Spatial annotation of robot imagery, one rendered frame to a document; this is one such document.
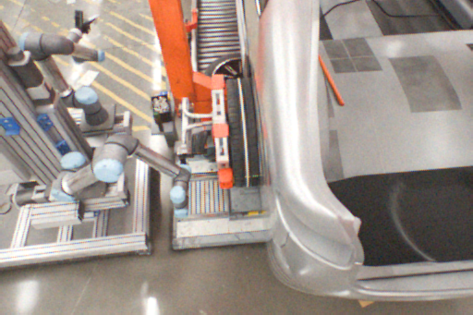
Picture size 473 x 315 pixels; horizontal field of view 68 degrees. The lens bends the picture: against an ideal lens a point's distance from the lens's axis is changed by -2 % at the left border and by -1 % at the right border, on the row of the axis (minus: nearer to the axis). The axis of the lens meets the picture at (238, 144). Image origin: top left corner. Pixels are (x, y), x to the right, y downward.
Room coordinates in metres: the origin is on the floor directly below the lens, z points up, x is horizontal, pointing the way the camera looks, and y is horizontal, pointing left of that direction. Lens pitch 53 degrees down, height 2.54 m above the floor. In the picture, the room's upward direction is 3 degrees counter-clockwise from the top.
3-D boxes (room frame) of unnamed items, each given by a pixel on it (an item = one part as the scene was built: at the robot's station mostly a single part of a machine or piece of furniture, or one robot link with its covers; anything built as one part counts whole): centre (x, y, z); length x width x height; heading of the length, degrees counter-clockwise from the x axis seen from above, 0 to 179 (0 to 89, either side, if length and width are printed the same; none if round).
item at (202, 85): (1.89, 0.04, 0.69); 0.52 x 0.17 x 0.35; 92
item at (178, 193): (0.90, 0.32, 0.95); 0.11 x 0.08 x 0.11; 172
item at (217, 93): (1.36, 0.10, 0.85); 0.54 x 0.07 x 0.54; 2
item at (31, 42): (1.61, 1.06, 1.19); 0.15 x 0.12 x 0.55; 80
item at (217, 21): (3.15, -0.01, 0.14); 2.47 x 0.85 x 0.27; 2
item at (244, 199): (1.36, -0.07, 0.32); 0.40 x 0.30 x 0.28; 2
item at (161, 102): (1.92, 0.59, 0.51); 0.20 x 0.14 x 0.13; 11
